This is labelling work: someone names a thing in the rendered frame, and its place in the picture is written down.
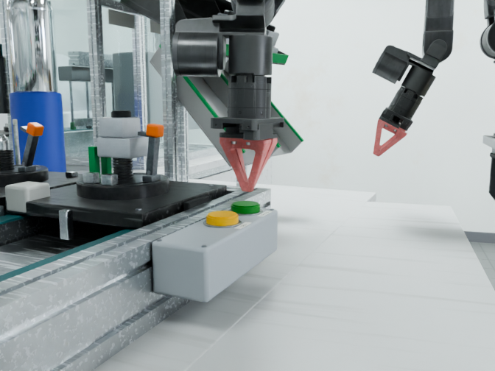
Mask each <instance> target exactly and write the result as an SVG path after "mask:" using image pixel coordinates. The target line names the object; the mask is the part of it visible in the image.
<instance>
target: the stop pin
mask: <svg viewBox="0 0 495 371"><path fill-rule="evenodd" d="M59 220H60V238H61V239H65V240H69V239H73V238H74V228H73V215H72V210H69V209H63V210H59Z"/></svg>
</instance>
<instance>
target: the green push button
mask: <svg viewBox="0 0 495 371"><path fill-rule="evenodd" d="M231 211H233V212H235V213H243V214H248V213H258V212H259V211H260V204H259V203H258V202H254V201H238V202H233V204H231Z"/></svg>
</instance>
